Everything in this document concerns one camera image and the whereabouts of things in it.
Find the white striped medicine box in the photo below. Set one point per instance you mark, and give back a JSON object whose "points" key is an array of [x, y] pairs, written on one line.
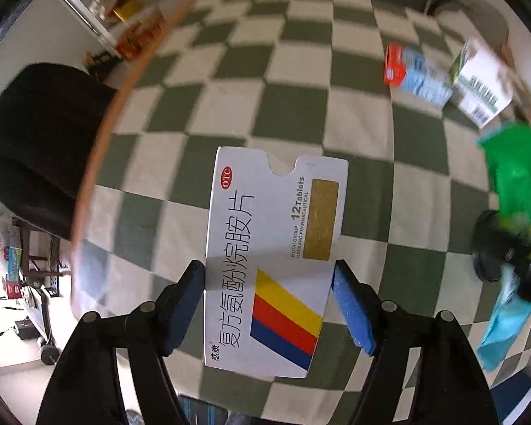
{"points": [[270, 239]]}

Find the light blue plastic wrapper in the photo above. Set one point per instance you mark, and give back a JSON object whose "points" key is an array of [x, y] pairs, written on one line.
{"points": [[504, 323]]}

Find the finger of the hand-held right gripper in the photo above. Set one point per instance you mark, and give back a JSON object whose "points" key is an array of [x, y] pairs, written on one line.
{"points": [[491, 248]]}

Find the dark wooden chair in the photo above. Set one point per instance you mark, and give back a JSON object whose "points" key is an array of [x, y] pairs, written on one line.
{"points": [[26, 248]]}

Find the yellow container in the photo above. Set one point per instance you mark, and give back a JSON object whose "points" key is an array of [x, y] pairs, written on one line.
{"points": [[126, 9]]}

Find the black wheeled cart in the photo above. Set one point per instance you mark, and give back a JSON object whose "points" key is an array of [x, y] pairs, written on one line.
{"points": [[42, 318]]}

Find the green plastic packet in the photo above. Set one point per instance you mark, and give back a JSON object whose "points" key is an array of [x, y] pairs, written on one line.
{"points": [[520, 172]]}

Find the orange and blue carton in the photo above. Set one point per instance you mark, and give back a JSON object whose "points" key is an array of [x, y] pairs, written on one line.
{"points": [[418, 77]]}

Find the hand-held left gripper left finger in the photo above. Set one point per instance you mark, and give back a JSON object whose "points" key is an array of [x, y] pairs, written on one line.
{"points": [[183, 314]]}

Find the green checkered tablecloth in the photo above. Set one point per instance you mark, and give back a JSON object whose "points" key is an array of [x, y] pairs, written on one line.
{"points": [[292, 97]]}

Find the orange printed cardboard box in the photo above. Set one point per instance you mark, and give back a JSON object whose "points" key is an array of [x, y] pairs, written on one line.
{"points": [[139, 35]]}

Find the black cloth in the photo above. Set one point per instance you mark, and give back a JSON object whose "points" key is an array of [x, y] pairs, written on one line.
{"points": [[40, 141]]}

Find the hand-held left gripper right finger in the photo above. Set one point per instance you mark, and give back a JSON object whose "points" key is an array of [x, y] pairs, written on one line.
{"points": [[352, 310]]}

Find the white and green box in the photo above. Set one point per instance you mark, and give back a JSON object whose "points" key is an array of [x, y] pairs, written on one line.
{"points": [[482, 84]]}

